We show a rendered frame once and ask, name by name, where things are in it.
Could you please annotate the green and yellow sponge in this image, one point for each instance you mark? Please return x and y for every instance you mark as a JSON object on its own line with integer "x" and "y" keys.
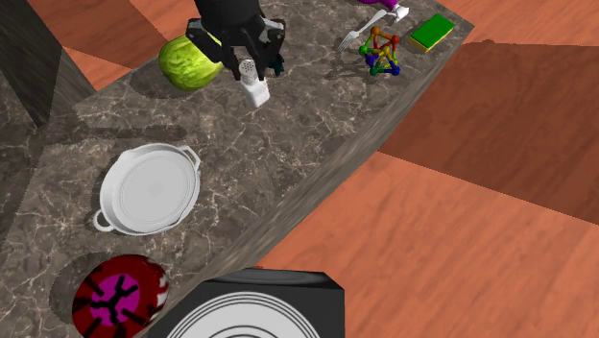
{"x": 433, "y": 32}

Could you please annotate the small dark teal object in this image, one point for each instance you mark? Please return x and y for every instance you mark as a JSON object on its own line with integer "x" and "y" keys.
{"x": 279, "y": 65}

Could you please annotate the white fork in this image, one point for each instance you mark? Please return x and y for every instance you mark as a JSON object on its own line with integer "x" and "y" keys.
{"x": 360, "y": 30}

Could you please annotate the purple bottle with white cap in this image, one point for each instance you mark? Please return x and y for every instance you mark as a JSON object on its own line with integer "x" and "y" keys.
{"x": 381, "y": 3}

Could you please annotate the colourful ball-and-stick toy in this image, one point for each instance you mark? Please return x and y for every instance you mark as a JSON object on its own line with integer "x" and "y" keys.
{"x": 383, "y": 54}

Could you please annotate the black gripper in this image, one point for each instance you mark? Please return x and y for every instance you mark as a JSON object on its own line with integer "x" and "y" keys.
{"x": 229, "y": 16}

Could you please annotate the green cabbage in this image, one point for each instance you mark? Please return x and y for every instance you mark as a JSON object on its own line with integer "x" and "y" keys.
{"x": 185, "y": 65}

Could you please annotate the white salt shaker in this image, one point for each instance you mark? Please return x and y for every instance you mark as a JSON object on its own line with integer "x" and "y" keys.
{"x": 256, "y": 91}

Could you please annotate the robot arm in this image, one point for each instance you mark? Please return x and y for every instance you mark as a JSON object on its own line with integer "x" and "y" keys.
{"x": 243, "y": 316}

